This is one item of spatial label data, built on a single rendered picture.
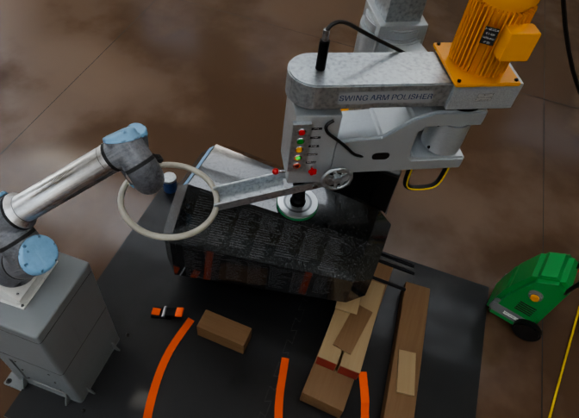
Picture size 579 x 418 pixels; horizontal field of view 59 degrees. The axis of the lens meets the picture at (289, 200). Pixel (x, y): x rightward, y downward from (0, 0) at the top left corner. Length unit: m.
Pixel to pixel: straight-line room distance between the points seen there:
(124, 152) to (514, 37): 1.44
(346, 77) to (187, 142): 2.29
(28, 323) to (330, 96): 1.56
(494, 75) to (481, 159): 2.36
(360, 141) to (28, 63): 3.55
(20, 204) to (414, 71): 1.60
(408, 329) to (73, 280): 1.91
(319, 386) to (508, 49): 1.92
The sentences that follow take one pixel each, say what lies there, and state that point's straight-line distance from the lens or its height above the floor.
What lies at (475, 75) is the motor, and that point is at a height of 1.73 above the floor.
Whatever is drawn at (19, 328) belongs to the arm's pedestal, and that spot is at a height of 0.85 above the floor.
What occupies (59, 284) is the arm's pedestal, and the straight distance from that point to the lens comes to 2.49.
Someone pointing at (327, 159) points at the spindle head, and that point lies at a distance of 2.29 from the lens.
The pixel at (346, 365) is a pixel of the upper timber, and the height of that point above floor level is 0.25.
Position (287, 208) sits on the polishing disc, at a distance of 2.63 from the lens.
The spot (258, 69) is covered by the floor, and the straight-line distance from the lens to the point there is 4.87.
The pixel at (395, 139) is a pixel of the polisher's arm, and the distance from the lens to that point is 2.31.
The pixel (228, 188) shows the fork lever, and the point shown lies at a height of 0.93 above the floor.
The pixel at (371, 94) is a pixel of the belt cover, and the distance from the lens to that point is 2.08.
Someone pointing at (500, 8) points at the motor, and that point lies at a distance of 2.09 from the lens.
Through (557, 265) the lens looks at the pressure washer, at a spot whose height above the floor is 0.57.
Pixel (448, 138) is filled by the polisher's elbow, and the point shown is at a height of 1.37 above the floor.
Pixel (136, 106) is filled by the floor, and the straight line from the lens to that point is 4.50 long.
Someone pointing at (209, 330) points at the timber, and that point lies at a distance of 3.06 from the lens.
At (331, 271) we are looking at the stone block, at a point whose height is 0.68.
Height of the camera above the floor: 2.91
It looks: 51 degrees down
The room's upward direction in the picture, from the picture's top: 8 degrees clockwise
